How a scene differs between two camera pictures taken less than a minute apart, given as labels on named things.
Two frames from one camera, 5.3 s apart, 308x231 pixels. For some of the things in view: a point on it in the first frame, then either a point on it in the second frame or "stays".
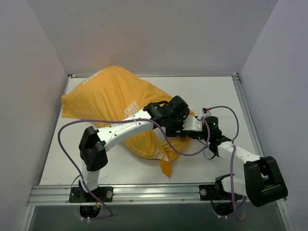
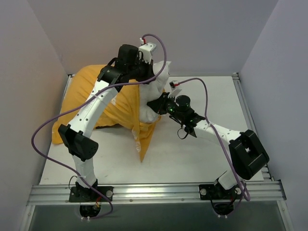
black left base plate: (78, 194) stays
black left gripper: (173, 132) -> (147, 72)
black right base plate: (211, 192) stays
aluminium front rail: (56, 196) stays
